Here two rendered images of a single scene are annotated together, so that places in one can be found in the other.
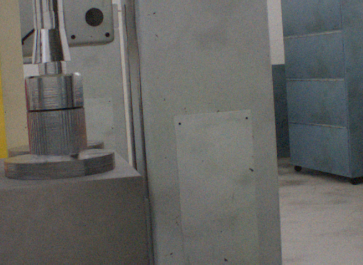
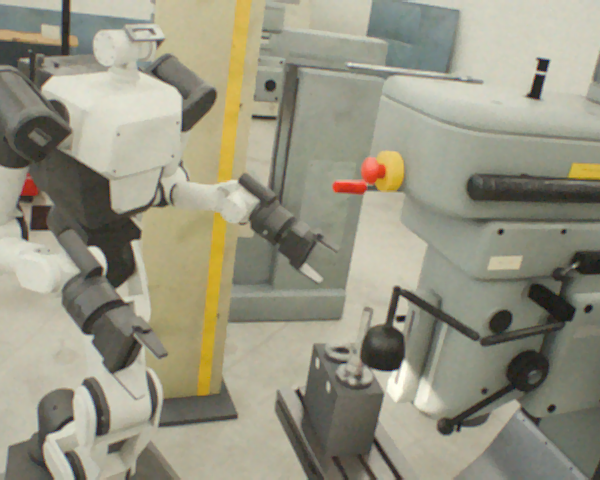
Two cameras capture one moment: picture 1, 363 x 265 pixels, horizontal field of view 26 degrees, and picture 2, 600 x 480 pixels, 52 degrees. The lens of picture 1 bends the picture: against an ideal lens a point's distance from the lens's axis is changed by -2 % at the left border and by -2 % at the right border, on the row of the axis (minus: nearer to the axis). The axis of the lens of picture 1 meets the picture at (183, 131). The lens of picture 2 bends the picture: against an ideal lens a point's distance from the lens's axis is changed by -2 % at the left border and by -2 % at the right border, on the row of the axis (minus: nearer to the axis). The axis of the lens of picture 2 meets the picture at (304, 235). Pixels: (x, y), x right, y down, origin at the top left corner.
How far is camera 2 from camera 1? 1.07 m
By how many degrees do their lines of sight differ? 19
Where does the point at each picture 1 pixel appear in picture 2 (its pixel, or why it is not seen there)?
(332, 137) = not seen: hidden behind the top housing
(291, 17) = (376, 20)
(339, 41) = (409, 54)
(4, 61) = (236, 156)
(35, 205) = (351, 399)
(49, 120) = (357, 369)
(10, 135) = not seen: hidden behind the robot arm
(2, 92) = (231, 174)
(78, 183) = (366, 394)
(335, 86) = not seen: hidden behind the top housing
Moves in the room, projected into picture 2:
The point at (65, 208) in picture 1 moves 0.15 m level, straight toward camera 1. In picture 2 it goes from (360, 401) to (381, 444)
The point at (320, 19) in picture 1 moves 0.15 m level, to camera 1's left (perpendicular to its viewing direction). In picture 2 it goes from (398, 31) to (387, 29)
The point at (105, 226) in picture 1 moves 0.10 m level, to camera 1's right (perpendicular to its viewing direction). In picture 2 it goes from (370, 406) to (411, 409)
